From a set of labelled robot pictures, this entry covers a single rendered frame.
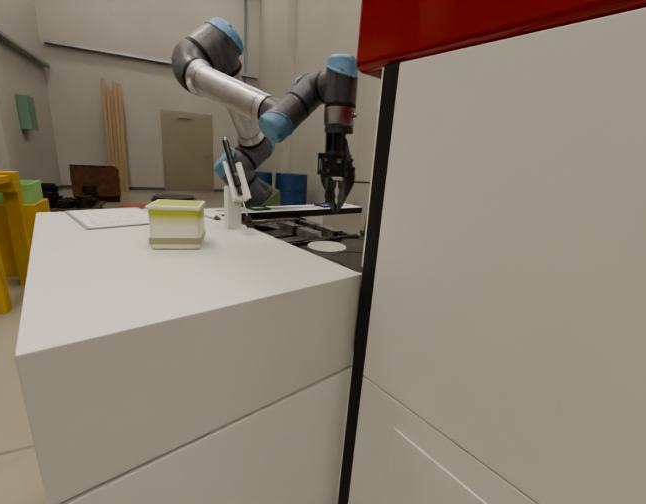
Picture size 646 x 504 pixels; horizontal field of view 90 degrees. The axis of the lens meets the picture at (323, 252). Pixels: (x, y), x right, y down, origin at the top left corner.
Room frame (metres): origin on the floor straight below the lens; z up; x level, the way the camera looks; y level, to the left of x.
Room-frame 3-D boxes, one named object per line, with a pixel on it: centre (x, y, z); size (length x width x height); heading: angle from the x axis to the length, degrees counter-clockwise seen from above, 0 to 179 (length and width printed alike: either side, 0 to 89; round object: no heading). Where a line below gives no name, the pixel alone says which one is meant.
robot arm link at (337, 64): (0.85, -0.01, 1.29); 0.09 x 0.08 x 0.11; 42
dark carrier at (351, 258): (0.72, -0.08, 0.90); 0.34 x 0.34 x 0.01; 40
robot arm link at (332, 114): (0.84, -0.02, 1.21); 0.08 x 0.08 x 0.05
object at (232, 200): (0.64, 0.18, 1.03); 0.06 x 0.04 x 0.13; 40
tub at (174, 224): (0.50, 0.23, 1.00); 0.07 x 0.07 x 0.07; 14
